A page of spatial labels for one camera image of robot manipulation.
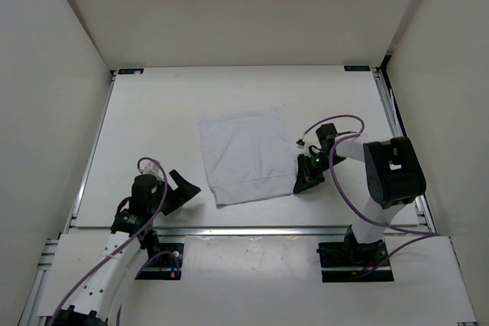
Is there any left blue corner label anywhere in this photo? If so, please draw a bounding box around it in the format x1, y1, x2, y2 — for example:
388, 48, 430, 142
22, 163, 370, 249
118, 68, 144, 75

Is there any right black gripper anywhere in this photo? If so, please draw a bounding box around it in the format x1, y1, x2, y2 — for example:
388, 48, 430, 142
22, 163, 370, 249
293, 151, 345, 193

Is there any front aluminium rail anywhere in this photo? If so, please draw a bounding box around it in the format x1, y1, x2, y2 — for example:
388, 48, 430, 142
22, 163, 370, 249
68, 226, 436, 237

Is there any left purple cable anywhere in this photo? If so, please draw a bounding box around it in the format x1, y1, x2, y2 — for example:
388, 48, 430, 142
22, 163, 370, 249
45, 156, 180, 326

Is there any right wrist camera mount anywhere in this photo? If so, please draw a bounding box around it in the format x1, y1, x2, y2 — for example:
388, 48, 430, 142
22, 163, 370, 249
296, 138, 309, 150

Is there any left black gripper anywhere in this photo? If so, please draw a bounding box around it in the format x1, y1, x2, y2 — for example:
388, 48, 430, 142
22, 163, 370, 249
148, 169, 199, 215

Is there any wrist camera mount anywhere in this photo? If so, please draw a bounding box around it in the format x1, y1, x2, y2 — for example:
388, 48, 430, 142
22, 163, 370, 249
296, 138, 309, 150
138, 161, 160, 177

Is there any white skirt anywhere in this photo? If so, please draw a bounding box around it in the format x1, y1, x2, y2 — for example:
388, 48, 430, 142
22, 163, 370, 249
199, 108, 296, 207

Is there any blue corner label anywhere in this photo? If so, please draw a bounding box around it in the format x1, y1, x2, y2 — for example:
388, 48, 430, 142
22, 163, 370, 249
344, 65, 371, 72
118, 68, 144, 75

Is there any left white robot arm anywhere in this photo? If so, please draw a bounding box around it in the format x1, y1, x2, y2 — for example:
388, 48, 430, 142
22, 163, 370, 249
48, 166, 201, 325

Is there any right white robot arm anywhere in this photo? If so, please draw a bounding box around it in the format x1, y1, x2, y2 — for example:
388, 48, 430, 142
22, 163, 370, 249
293, 123, 426, 267

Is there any right blue corner label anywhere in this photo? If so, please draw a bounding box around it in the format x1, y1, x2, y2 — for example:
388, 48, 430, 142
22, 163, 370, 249
344, 65, 371, 72

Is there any purple cable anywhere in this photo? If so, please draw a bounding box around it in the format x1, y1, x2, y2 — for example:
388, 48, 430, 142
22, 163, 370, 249
45, 156, 180, 326
303, 114, 439, 276

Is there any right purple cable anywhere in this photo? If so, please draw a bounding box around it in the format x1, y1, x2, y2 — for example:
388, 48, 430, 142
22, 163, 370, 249
303, 114, 439, 276

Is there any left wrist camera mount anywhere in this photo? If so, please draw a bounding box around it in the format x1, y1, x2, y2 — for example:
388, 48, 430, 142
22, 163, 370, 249
138, 161, 160, 177

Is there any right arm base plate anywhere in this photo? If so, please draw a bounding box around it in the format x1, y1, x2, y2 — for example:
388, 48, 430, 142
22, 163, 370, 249
316, 240, 394, 283

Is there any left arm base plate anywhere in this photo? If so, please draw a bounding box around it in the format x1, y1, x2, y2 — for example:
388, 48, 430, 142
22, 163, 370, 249
136, 237, 185, 281

